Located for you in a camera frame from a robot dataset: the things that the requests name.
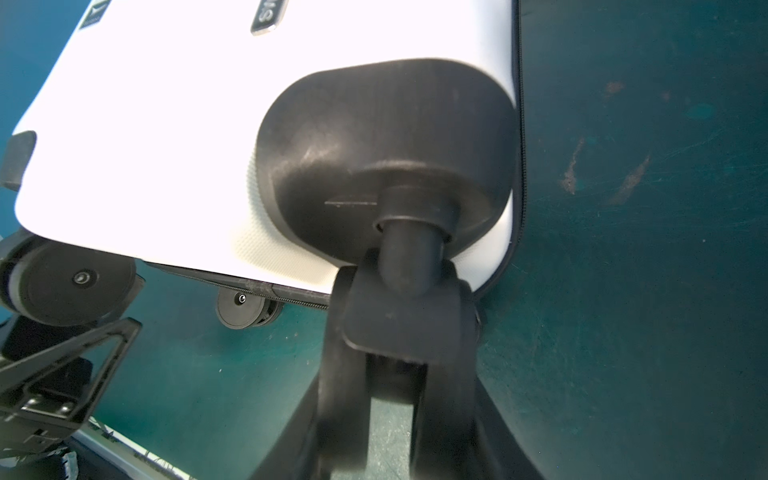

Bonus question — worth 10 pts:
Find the black white suitcase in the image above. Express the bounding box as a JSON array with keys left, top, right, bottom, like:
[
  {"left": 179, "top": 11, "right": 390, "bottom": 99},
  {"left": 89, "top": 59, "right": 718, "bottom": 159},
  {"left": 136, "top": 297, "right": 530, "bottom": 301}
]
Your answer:
[{"left": 1, "top": 1, "right": 526, "bottom": 479}]

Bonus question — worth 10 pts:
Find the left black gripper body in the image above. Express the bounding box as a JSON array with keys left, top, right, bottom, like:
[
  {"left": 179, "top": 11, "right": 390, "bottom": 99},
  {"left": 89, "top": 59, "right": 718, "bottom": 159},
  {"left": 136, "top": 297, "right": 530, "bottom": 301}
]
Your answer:
[{"left": 1, "top": 315, "right": 93, "bottom": 453}]

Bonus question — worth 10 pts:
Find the aluminium front rail frame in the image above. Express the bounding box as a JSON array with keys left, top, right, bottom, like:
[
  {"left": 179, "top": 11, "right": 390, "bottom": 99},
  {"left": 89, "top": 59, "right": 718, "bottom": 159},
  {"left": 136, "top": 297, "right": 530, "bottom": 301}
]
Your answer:
[{"left": 65, "top": 417, "right": 194, "bottom": 480}]

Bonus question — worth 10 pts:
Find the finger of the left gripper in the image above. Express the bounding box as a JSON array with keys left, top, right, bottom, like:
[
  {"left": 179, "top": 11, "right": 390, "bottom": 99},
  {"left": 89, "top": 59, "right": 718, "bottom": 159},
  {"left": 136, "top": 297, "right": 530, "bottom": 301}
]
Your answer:
[{"left": 1, "top": 316, "right": 142, "bottom": 423}]

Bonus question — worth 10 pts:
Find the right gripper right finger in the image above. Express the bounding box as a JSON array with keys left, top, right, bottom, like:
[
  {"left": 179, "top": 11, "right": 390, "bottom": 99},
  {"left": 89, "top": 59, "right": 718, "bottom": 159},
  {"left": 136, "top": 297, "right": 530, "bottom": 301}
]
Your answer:
[{"left": 476, "top": 379, "right": 544, "bottom": 480}]

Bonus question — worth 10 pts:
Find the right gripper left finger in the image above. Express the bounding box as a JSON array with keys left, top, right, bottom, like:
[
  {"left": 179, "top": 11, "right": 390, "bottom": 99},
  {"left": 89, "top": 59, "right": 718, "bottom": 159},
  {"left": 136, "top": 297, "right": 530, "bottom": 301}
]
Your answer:
[{"left": 250, "top": 375, "right": 321, "bottom": 480}]

